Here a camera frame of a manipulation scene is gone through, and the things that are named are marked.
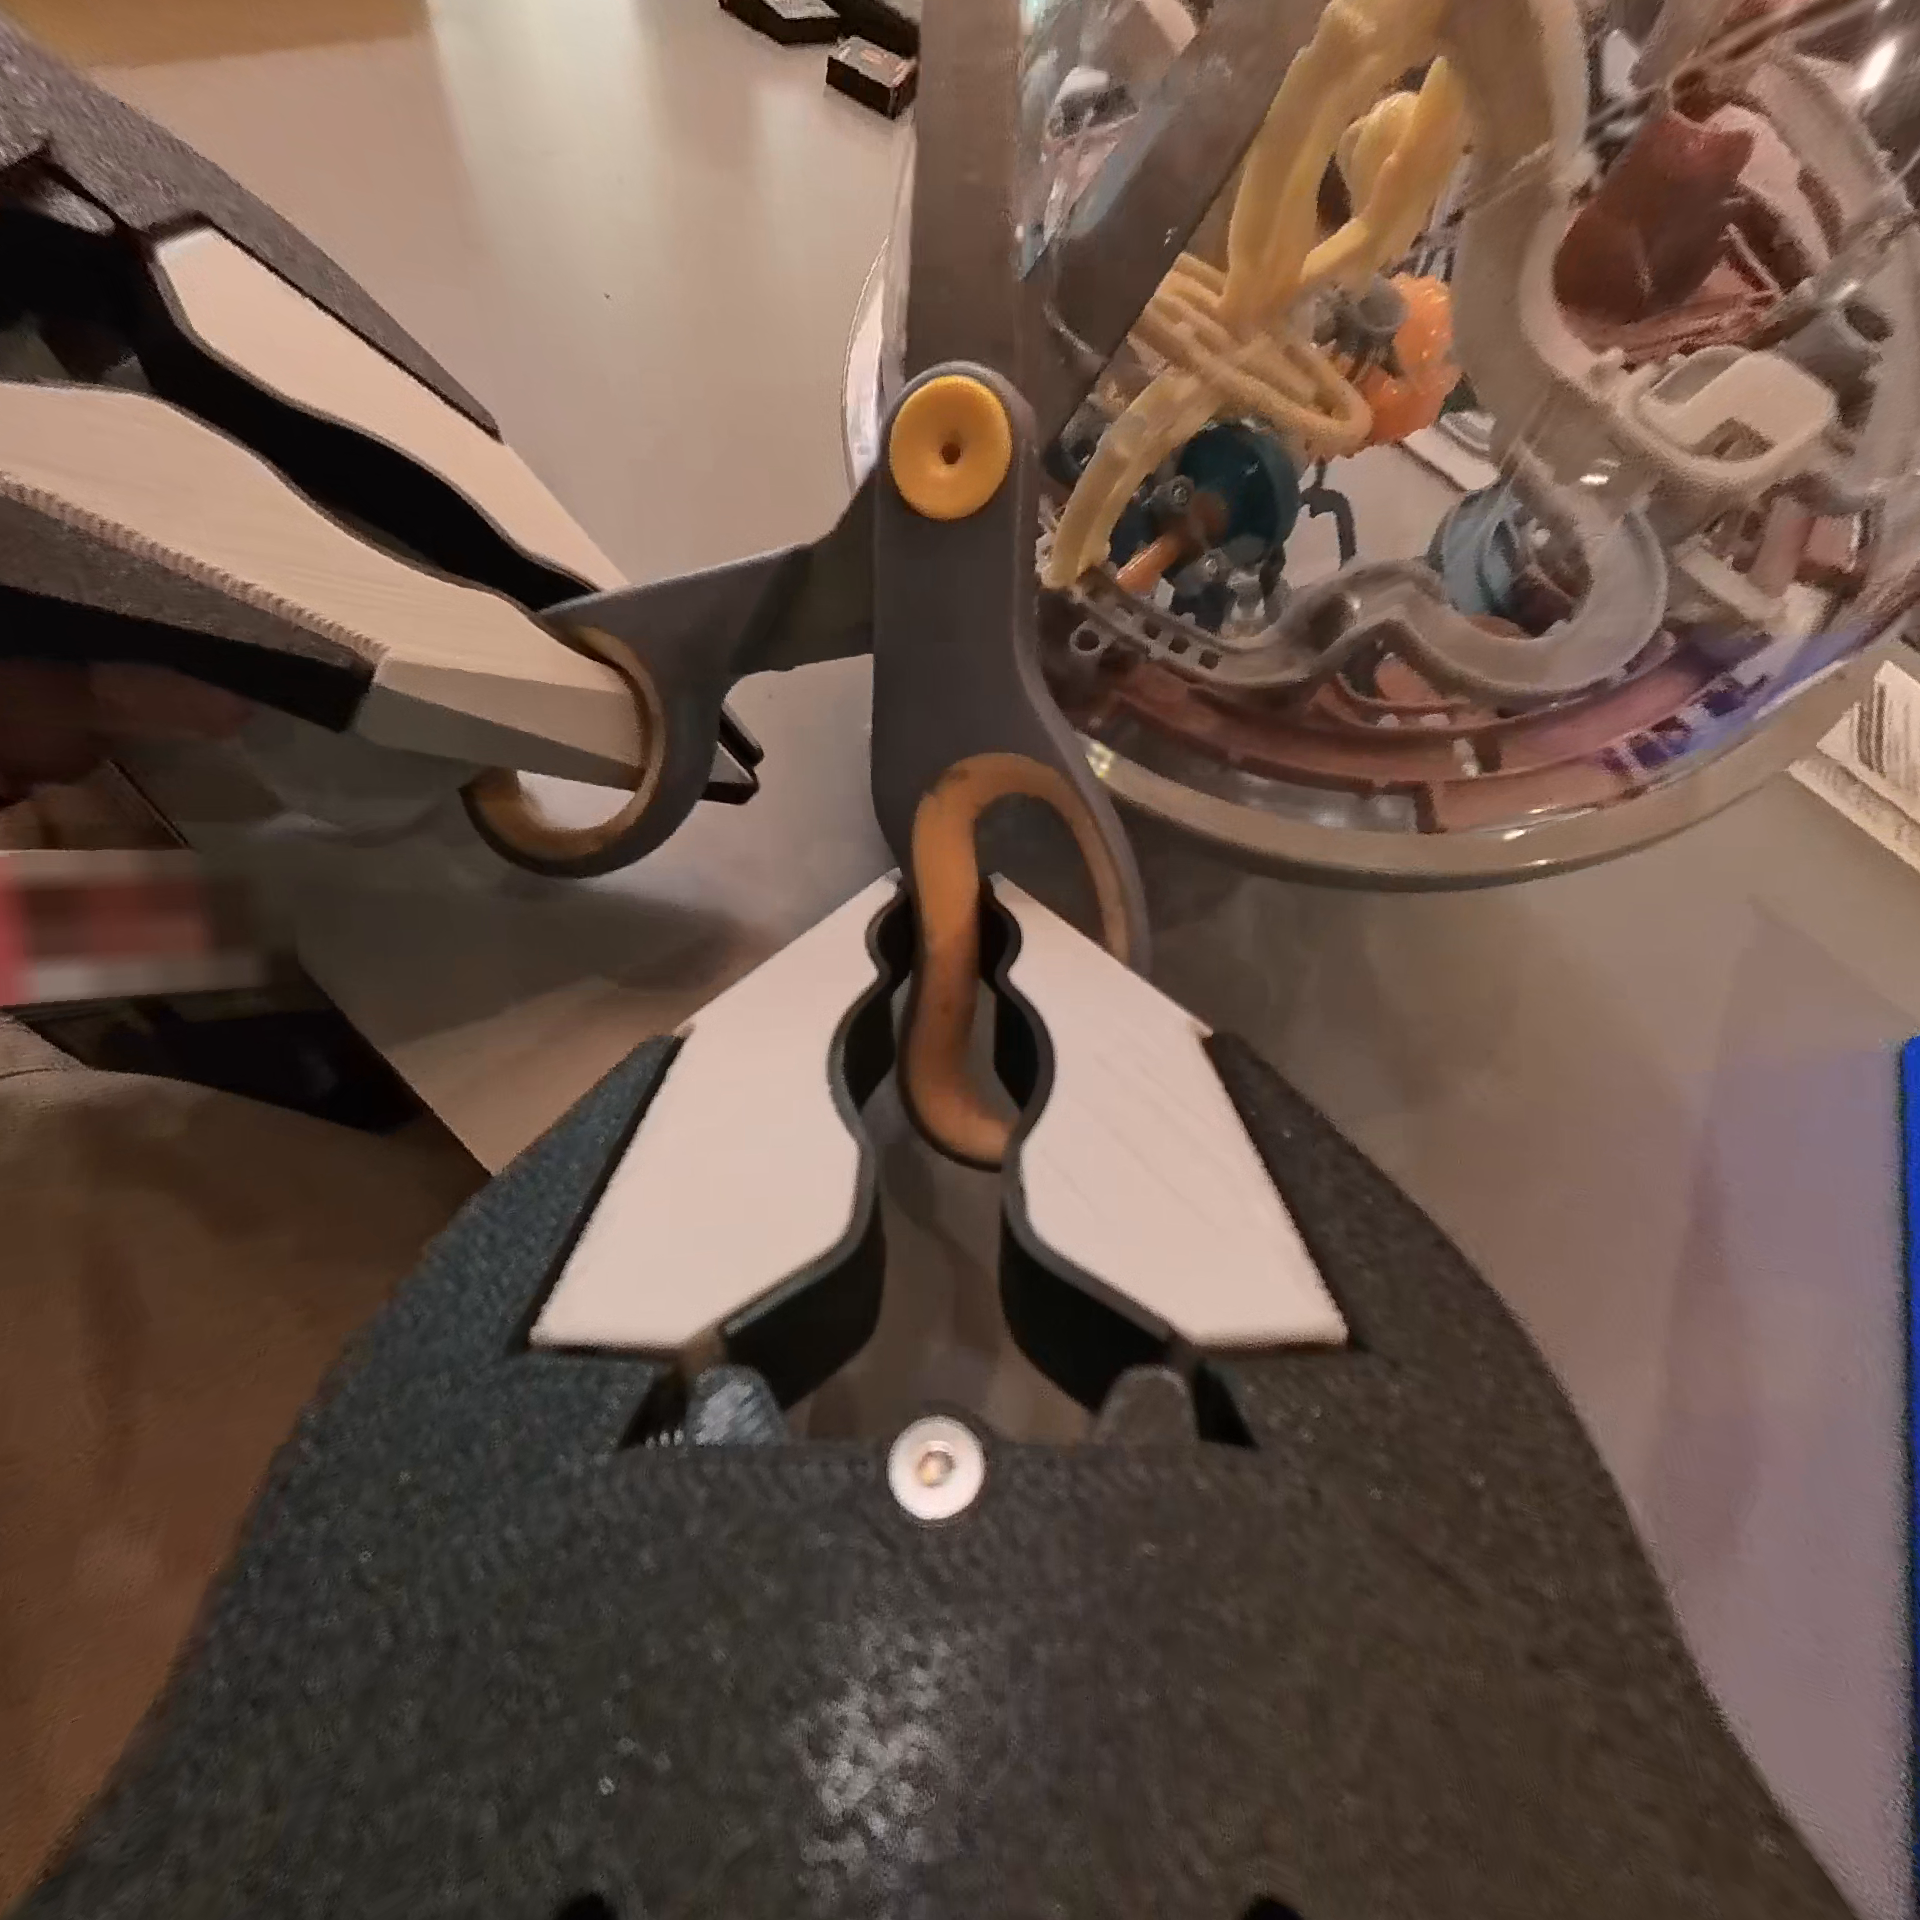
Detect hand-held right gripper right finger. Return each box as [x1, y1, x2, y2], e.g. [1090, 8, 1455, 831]
[982, 878, 1353, 1354]

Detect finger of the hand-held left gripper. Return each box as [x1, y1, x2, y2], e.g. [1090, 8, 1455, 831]
[0, 379, 762, 806]
[147, 223, 636, 615]

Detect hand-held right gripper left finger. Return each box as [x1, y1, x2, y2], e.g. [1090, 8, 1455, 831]
[527, 882, 914, 1355]

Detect grey handled scissors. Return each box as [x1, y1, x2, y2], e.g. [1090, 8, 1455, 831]
[458, 0, 1291, 1173]

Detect small black orange card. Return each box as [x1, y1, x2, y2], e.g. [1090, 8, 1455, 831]
[826, 37, 922, 117]

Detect blue plastic bin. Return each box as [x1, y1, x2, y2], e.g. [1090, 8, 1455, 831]
[1897, 1037, 1920, 1518]

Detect clear maze puzzle ball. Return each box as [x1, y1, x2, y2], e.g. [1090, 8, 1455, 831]
[838, 0, 1920, 898]

